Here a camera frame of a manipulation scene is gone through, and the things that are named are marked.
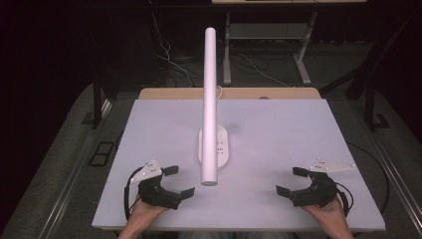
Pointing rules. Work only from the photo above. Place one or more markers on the black floor socket frame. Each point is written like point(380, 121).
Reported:
point(100, 153)

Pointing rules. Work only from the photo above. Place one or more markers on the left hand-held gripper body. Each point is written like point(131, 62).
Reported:
point(158, 195)

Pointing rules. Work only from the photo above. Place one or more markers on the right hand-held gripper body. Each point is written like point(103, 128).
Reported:
point(318, 194)

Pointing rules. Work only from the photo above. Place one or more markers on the white desk lamp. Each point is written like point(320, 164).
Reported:
point(209, 99)

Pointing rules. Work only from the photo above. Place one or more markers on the person's right hand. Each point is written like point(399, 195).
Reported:
point(330, 214)

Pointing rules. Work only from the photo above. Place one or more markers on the desk with grey metal frame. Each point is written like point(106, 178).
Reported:
point(229, 59)

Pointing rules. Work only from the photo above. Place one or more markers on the person's left hand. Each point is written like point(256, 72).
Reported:
point(144, 212)

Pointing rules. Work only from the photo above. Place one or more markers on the black metal stand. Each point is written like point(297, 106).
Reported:
point(371, 83)
point(97, 106)

